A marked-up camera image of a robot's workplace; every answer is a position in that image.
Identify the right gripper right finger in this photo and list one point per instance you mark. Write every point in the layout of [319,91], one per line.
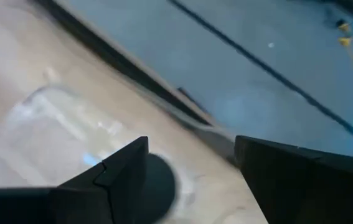
[313,193]

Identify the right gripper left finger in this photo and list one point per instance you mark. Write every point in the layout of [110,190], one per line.
[70,205]

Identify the black-capped jar white contents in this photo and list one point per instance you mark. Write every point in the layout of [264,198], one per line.
[160,186]

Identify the clear plastic tray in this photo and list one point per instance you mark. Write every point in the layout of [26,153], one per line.
[48,133]

